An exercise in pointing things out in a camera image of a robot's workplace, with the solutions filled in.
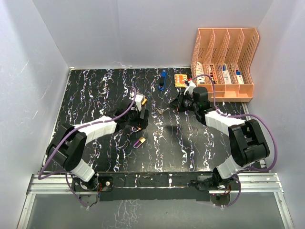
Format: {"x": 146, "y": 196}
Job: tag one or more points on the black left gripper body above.
{"x": 133, "y": 119}

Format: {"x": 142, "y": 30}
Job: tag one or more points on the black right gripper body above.
{"x": 187, "y": 103}

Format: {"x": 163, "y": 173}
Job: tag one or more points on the small brass padlock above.
{"x": 139, "y": 142}

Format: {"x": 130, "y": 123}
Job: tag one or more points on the silver key bunch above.
{"x": 160, "y": 110}

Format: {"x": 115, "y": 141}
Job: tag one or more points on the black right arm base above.
{"x": 208, "y": 183}

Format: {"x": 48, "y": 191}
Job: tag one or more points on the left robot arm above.
{"x": 69, "y": 154}

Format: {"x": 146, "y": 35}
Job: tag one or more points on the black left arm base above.
{"x": 96, "y": 184}

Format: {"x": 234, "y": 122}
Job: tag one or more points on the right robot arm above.
{"x": 247, "y": 142}

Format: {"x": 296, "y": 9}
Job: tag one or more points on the yellow spiral notebook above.
{"x": 179, "y": 80}

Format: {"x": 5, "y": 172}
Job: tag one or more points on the red black item in organizer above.
{"x": 211, "y": 73}

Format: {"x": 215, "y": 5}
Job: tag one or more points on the white blue box in organizer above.
{"x": 225, "y": 73}

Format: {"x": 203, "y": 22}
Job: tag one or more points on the blue red box in organizer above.
{"x": 239, "y": 77}

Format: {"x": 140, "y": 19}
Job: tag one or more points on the orange file organizer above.
{"x": 221, "y": 62}

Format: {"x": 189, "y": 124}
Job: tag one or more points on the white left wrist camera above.
{"x": 137, "y": 102}

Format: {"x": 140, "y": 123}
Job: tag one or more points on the aluminium frame rail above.
{"x": 150, "y": 184}

